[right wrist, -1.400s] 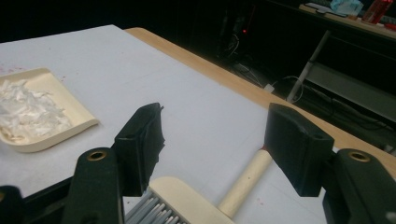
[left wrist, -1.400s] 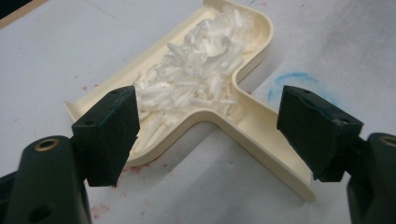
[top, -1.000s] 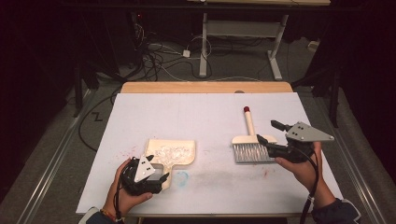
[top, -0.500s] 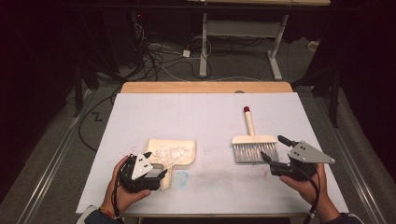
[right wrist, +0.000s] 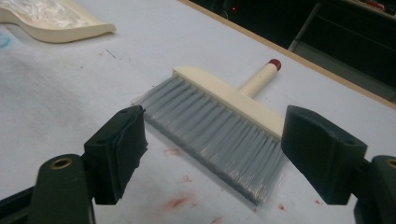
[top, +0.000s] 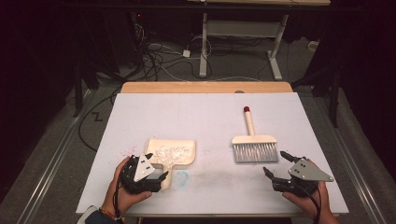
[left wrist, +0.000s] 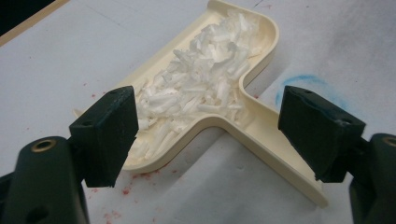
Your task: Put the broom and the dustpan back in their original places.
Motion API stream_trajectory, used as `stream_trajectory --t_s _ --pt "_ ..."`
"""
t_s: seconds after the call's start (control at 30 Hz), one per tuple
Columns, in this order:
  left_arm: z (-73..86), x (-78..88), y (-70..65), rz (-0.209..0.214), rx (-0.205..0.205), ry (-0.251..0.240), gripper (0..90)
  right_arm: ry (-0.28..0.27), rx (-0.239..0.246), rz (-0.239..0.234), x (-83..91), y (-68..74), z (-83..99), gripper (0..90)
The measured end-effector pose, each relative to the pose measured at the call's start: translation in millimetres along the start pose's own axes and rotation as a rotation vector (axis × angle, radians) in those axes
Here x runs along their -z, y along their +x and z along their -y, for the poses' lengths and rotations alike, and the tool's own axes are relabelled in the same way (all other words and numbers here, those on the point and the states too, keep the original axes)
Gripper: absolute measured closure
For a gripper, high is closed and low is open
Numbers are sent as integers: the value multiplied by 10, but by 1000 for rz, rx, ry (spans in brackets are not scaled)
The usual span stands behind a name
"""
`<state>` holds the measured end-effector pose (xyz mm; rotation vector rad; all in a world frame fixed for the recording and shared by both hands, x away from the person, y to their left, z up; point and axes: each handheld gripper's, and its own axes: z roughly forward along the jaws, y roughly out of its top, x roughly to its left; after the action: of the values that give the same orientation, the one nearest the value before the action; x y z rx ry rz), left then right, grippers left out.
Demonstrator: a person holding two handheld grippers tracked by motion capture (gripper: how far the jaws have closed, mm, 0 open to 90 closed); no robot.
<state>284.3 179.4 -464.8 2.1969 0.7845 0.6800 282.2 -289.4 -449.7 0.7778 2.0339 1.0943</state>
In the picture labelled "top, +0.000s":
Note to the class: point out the wooden table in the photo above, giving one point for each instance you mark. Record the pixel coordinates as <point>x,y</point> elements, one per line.
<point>202,87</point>

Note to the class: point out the person's right hand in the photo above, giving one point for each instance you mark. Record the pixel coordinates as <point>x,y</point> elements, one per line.
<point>317,205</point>

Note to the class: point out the pile of white paper scraps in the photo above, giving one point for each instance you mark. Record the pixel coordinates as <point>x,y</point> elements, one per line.
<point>171,154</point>

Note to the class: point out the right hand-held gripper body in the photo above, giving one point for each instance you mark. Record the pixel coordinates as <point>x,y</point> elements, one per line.
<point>306,172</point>

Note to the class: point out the person's left hand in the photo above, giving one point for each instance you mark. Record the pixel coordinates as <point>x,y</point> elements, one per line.
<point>120,199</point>

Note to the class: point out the white-legged desk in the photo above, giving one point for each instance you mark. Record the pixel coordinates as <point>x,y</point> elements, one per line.
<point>239,28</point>

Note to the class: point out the black metal stand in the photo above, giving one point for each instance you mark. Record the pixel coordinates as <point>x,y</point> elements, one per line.
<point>334,99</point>
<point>77,90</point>

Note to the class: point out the small white box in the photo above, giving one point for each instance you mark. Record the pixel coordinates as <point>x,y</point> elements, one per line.
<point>313,46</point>

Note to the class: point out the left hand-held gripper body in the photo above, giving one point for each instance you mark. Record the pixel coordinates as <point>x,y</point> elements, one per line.
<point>144,169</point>

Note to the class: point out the white table cover sheet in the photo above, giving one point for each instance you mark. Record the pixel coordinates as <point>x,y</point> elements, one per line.
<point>224,112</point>

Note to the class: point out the metal floor rail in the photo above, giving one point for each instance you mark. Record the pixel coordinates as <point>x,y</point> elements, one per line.
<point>364,193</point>
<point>53,161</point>

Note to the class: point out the white power adapter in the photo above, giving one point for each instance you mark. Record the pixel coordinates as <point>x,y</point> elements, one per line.
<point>186,53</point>

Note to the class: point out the cream plastic dustpan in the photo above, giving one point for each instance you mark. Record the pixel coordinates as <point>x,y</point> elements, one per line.
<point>186,155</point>

